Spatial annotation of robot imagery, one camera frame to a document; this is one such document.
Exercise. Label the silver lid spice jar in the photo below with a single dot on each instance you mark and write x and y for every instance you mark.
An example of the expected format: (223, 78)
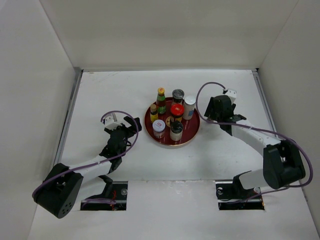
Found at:
(158, 127)

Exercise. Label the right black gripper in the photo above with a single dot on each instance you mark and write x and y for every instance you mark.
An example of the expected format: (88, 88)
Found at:
(211, 105)

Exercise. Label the red lid sauce jar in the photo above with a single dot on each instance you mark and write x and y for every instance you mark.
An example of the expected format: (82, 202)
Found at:
(176, 112)

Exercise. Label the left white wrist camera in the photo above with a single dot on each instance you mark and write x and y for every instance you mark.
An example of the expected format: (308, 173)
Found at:
(110, 122)

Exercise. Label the small yellow label bottle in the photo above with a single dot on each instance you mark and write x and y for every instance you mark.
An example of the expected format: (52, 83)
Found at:
(153, 113)

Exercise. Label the black cap pepper bottle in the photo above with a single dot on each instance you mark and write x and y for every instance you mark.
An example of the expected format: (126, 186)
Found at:
(176, 130)

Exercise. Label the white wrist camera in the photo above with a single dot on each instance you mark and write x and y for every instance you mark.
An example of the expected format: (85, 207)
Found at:
(110, 122)
(231, 93)

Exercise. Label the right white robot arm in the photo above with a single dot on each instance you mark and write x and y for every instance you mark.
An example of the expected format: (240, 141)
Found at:
(282, 164)

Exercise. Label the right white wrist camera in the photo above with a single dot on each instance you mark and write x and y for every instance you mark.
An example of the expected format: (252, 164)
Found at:
(231, 93)

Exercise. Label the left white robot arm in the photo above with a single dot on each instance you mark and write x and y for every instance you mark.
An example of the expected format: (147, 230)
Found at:
(59, 191)

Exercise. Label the red round tray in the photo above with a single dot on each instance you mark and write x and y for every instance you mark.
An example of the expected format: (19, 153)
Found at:
(190, 127)

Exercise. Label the white blue cylinder shaker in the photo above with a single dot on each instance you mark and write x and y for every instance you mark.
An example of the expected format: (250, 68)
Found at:
(189, 107)

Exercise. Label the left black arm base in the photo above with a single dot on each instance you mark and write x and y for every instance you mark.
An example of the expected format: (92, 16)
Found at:
(112, 198)

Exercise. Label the grey cap salt grinder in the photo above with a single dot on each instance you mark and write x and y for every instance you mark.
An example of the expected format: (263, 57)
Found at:
(177, 96)

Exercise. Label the green label sauce bottle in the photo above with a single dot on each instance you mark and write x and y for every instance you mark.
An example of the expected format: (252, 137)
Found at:
(161, 101)

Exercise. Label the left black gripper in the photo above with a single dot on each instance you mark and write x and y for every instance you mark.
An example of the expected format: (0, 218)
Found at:
(132, 129)

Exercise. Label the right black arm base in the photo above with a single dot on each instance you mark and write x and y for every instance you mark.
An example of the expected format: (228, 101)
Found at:
(231, 196)

